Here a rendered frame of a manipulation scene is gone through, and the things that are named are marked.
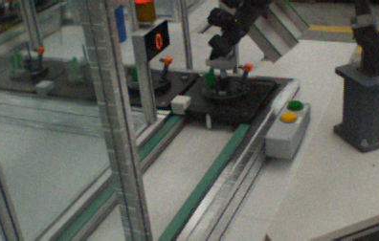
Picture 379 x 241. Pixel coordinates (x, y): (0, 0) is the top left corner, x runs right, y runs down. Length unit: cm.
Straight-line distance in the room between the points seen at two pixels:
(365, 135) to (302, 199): 29
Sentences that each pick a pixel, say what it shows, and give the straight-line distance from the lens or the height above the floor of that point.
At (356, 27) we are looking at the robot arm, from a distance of 146.
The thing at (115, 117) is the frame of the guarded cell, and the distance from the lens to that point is 70.
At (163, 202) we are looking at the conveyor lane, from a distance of 130.
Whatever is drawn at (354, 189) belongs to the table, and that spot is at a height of 86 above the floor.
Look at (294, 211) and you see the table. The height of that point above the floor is 86.
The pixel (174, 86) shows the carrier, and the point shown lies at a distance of 171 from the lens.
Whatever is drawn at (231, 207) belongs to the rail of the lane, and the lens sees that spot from 126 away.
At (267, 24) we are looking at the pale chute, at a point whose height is 107.
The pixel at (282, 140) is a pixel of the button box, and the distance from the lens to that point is 141.
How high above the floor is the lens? 169
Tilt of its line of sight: 28 degrees down
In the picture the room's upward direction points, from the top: 7 degrees counter-clockwise
